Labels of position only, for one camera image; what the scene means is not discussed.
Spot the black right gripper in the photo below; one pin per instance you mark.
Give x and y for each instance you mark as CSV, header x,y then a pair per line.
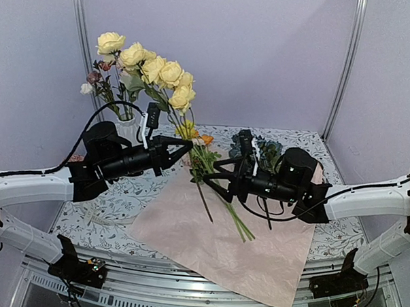
x,y
239,179

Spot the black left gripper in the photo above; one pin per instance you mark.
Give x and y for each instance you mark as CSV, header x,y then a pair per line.
x,y
160,155

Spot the cream printed ribbon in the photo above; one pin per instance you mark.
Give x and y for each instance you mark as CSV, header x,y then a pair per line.
x,y
90,217

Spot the dark red rose stem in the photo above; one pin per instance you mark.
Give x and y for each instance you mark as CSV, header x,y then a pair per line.
x,y
99,84

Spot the pink wrapping paper sheet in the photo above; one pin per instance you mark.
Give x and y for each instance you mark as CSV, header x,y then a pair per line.
x,y
197,231

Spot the pink flower bouquet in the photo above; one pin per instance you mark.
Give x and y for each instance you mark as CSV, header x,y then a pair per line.
x,y
200,160

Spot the pale yellow rose bunch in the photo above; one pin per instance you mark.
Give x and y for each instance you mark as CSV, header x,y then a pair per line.
x,y
164,81

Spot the blue flower bunch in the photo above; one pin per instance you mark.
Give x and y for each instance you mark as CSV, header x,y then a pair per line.
x,y
268,155

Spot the dusty mauve rose stem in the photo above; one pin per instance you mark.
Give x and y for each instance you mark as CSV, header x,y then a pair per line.
x,y
121,110

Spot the pink peony flower stem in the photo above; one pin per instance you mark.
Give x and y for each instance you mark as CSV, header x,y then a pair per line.
x,y
129,83

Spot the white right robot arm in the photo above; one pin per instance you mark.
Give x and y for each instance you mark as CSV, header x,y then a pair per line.
x,y
381,198

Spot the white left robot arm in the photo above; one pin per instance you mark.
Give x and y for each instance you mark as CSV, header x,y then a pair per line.
x,y
19,189

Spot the white ribbed ceramic vase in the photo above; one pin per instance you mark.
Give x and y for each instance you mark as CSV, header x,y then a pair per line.
x,y
127,127

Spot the pink patterned ball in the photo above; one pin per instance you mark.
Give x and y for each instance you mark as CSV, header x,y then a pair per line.
x,y
76,158

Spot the floral patterned tablecloth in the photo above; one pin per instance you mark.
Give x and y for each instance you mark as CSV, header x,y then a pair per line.
x,y
129,196

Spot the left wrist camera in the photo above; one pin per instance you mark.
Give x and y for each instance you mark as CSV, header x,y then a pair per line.
x,y
148,124

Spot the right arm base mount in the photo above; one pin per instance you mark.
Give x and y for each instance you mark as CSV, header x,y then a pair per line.
x,y
347,280

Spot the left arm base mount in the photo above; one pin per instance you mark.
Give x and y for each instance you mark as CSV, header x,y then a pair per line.
x,y
91,273

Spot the aluminium front rail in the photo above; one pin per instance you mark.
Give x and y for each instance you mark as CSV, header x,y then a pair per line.
x,y
134,281

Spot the left aluminium frame post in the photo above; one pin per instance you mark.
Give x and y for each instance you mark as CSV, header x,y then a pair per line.
x,y
82,32

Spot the aluminium frame post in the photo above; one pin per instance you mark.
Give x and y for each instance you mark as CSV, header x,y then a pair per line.
x,y
82,32
354,41

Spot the right aluminium frame post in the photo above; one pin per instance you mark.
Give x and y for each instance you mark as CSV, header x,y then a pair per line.
x,y
354,41

